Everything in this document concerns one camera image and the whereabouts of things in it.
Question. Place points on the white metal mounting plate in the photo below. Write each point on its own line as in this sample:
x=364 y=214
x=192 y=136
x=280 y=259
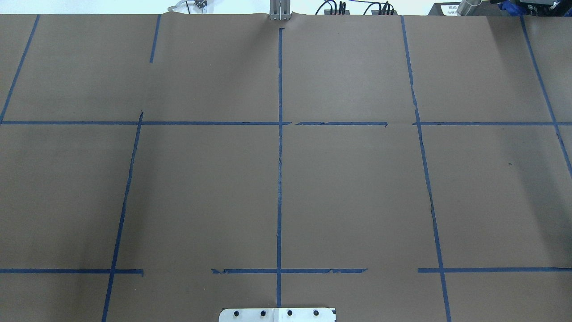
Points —
x=304 y=314

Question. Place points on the silver metal cylinder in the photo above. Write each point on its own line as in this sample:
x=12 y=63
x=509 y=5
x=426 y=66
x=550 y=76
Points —
x=467 y=7

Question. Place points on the black box with label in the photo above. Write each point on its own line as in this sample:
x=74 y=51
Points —
x=449 y=9

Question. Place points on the blue cloth item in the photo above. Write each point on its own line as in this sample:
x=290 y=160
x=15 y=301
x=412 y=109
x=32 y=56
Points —
x=511 y=8

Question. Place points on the grey aluminium post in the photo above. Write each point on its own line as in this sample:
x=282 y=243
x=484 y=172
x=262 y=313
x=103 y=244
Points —
x=279 y=10

